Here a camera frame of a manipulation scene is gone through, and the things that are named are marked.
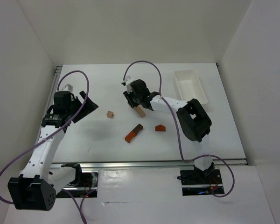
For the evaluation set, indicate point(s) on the small light wood cube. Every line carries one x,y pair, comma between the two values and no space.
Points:
110,114

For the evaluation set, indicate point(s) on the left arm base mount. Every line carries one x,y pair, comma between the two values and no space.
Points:
84,182

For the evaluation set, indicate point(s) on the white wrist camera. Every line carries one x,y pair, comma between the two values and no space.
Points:
127,83
67,87

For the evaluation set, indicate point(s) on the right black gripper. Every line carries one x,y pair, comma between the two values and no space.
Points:
132,100

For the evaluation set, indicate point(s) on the aluminium rail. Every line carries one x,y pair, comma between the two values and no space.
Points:
50,100
147,164

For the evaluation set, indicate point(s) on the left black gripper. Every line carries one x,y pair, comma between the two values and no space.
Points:
80,107

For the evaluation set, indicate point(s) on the long light wood block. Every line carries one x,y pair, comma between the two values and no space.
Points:
140,112

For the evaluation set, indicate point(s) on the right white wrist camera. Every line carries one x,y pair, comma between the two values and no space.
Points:
127,83

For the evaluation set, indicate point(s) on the aluminium front rail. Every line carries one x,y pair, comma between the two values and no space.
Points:
147,164

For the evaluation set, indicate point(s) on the white plastic bin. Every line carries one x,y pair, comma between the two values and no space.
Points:
189,86

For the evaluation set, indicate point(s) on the orange arch block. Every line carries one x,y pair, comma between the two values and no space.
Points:
130,136

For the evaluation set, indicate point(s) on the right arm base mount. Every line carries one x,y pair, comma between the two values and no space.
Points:
192,186

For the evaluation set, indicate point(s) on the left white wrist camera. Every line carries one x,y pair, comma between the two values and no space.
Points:
67,87

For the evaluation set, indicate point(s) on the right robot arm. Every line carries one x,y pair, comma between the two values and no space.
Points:
189,118

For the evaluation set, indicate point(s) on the aluminium left rail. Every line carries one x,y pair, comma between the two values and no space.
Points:
50,100

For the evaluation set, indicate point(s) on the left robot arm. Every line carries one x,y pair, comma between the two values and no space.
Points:
36,187

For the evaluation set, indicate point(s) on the orange triangular roof block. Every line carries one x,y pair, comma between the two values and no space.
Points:
160,128

